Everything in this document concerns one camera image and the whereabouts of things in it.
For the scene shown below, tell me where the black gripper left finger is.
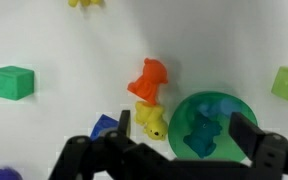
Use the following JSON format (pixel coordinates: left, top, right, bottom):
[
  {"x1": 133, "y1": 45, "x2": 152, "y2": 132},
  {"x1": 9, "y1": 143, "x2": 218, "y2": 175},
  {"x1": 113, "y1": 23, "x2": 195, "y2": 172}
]
[{"x1": 47, "y1": 109, "x2": 175, "y2": 180}]

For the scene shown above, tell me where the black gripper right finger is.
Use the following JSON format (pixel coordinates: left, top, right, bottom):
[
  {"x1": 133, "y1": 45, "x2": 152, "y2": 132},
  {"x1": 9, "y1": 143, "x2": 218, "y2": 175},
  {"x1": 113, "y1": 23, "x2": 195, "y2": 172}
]
[{"x1": 173, "y1": 112, "x2": 288, "y2": 180}]

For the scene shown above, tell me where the teal animal toy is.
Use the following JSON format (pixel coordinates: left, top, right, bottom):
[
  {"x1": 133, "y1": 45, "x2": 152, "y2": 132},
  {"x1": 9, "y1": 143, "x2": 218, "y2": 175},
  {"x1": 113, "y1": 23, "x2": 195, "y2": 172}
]
[{"x1": 183, "y1": 115, "x2": 222, "y2": 158}]

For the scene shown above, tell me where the blue cube near bowl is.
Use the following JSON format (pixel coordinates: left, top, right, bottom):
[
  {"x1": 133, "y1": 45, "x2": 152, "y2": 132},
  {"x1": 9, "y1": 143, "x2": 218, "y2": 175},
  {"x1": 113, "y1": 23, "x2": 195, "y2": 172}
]
[{"x1": 90, "y1": 114, "x2": 119, "y2": 141}]

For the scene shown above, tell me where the yellow bear toy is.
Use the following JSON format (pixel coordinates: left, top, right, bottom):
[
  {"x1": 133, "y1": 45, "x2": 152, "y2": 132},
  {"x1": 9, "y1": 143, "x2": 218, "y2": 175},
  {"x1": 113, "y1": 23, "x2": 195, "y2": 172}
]
[{"x1": 135, "y1": 101, "x2": 168, "y2": 141}]

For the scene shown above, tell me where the light blue toy in bowl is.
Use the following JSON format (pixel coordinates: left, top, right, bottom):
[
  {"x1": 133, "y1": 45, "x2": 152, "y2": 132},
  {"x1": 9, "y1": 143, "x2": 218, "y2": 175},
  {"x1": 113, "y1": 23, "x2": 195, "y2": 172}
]
[{"x1": 197, "y1": 98, "x2": 242, "y2": 118}]

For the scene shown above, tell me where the green translucent bowl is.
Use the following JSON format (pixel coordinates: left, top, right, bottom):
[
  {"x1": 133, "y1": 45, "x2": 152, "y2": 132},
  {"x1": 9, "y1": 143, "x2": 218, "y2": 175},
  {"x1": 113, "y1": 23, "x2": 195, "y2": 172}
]
[{"x1": 168, "y1": 91, "x2": 258, "y2": 162}]

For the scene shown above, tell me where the orange bear toy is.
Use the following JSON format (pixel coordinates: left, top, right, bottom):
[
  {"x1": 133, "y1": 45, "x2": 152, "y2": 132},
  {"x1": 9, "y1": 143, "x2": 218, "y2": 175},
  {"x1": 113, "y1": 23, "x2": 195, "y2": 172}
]
[{"x1": 127, "y1": 58, "x2": 168, "y2": 105}]

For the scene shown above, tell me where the purple toy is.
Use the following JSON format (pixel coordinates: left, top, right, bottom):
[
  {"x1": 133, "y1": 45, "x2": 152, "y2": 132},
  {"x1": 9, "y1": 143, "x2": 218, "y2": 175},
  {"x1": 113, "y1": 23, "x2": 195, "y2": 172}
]
[{"x1": 0, "y1": 168, "x2": 22, "y2": 180}]

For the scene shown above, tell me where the yellow spiky star toy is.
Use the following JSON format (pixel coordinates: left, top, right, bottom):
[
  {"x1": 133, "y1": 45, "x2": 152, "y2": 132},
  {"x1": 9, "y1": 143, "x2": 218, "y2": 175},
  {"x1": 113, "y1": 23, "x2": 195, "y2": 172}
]
[{"x1": 67, "y1": 0, "x2": 104, "y2": 7}]

